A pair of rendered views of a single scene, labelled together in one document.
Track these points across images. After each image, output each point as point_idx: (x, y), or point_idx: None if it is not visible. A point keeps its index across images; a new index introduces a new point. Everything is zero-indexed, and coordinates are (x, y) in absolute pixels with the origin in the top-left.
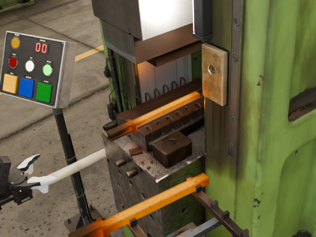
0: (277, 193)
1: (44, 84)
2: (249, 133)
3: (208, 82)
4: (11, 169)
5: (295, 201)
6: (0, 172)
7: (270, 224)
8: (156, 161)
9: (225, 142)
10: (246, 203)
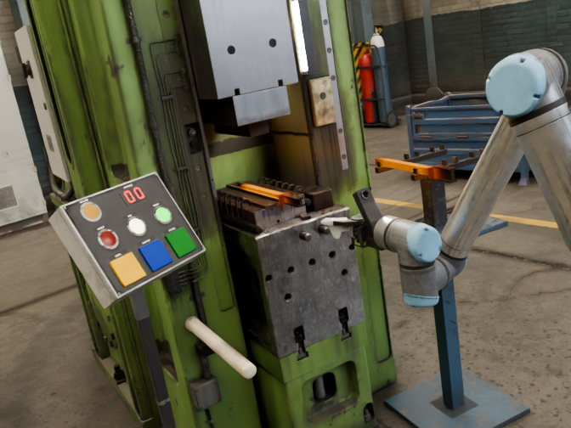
0: None
1: (176, 232)
2: (353, 133)
3: (321, 109)
4: (348, 222)
5: None
6: (372, 200)
7: None
8: (321, 210)
9: (338, 159)
10: None
